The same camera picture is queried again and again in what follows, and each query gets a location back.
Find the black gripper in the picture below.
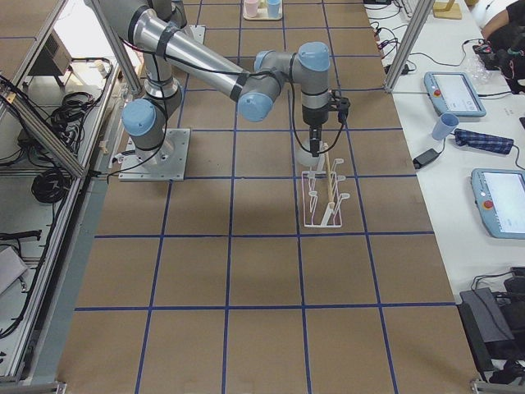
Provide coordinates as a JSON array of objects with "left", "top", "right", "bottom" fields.
[{"left": 302, "top": 105, "right": 329, "bottom": 158}]

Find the grey cup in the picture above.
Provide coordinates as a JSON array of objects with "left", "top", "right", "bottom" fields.
[{"left": 295, "top": 139, "right": 320, "bottom": 167}]

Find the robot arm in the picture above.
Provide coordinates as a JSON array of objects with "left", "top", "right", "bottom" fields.
[
  {"left": 151, "top": 0, "right": 187, "bottom": 28},
  {"left": 89, "top": 1, "right": 331, "bottom": 172}
]

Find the blue cup on desk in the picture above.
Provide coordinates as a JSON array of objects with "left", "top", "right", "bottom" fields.
[{"left": 431, "top": 113, "right": 459, "bottom": 140}]

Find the light blue cup far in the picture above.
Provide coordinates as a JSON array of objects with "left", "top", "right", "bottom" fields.
[{"left": 266, "top": 0, "right": 281, "bottom": 19}]

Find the pink cup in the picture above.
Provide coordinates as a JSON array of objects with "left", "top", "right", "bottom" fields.
[{"left": 243, "top": 0, "right": 259, "bottom": 18}]

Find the black power adapter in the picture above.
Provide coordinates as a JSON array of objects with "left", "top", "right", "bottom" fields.
[{"left": 413, "top": 149, "right": 441, "bottom": 170}]

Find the beige serving tray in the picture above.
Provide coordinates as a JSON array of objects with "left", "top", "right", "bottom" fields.
[{"left": 242, "top": 0, "right": 283, "bottom": 21}]

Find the far teach pendant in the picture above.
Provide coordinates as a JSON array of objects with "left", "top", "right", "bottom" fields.
[{"left": 423, "top": 71, "right": 486, "bottom": 118}]

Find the teach pendant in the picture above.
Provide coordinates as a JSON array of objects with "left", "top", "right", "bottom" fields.
[
  {"left": 470, "top": 168, "right": 524, "bottom": 240},
  {"left": 423, "top": 71, "right": 486, "bottom": 118}
]

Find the blue plaid folded umbrella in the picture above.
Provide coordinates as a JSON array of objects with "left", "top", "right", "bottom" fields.
[{"left": 454, "top": 128, "right": 514, "bottom": 155}]

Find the near teach pendant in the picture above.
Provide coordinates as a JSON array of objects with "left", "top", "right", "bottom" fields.
[{"left": 470, "top": 168, "right": 524, "bottom": 240}]

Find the person at desk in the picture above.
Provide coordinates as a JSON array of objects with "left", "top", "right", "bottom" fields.
[{"left": 482, "top": 1, "right": 524, "bottom": 94}]

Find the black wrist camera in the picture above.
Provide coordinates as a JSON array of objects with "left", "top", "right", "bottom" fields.
[{"left": 329, "top": 90, "right": 350, "bottom": 126}]

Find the white wire cup rack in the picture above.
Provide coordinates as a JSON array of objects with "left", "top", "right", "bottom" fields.
[{"left": 300, "top": 152, "right": 350, "bottom": 229}]

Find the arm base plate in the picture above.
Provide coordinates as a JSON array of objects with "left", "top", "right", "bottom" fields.
[
  {"left": 117, "top": 128, "right": 191, "bottom": 181},
  {"left": 185, "top": 25, "right": 206, "bottom": 44}
]

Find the aluminium frame post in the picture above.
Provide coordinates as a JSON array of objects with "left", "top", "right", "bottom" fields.
[{"left": 384, "top": 0, "right": 434, "bottom": 93}]

